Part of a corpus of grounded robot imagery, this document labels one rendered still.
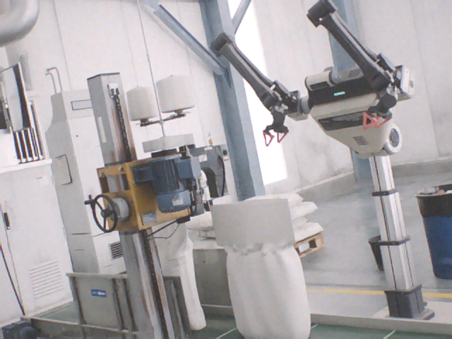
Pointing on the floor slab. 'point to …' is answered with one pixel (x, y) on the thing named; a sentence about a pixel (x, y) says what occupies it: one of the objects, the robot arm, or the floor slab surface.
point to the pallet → (316, 241)
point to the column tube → (109, 156)
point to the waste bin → (438, 227)
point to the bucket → (376, 251)
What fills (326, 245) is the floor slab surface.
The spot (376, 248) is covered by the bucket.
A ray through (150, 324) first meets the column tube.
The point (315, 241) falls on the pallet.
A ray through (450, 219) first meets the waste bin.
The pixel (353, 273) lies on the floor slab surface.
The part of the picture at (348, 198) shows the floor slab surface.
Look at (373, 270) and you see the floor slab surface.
